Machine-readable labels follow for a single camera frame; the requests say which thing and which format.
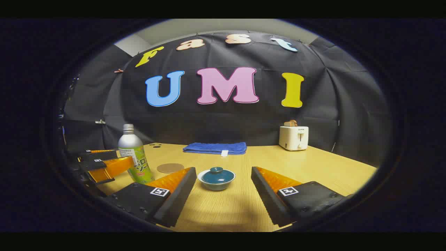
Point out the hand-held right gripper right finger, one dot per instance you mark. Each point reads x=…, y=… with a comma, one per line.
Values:
x=270, y=200

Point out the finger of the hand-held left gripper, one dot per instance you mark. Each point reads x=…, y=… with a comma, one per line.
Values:
x=111, y=168
x=101, y=154

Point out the brown toast slice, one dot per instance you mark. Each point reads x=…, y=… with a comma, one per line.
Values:
x=290, y=123

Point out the folded blue towel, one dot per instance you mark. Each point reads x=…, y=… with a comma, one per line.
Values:
x=216, y=147

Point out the silver green water bottle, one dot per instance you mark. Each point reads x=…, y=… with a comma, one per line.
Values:
x=134, y=153

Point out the teal white teacup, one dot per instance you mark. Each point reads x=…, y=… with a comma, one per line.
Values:
x=216, y=186

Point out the teal teacup lid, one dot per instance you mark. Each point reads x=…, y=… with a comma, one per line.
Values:
x=217, y=176

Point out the round brown coaster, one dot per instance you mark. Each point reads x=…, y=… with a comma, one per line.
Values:
x=170, y=168

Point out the white toaster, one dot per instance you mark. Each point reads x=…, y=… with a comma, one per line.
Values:
x=293, y=138

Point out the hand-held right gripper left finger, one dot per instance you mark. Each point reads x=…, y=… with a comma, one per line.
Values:
x=176, y=200

